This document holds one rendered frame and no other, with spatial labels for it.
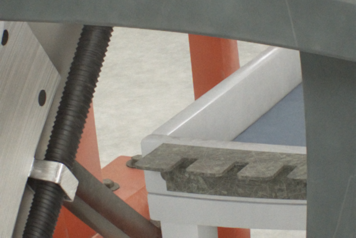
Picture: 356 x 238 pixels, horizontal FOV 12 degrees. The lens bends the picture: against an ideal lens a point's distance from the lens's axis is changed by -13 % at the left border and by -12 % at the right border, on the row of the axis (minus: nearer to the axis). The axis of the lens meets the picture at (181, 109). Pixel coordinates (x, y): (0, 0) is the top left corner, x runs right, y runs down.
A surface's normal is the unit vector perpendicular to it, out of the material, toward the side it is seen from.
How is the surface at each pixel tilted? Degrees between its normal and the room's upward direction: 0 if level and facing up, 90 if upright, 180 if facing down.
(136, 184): 0
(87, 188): 90
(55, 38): 90
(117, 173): 0
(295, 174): 0
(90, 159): 90
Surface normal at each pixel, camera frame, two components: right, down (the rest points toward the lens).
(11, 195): 0.88, 0.07
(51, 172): -0.37, -0.51
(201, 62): -0.46, 0.33
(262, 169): -0.09, -0.94
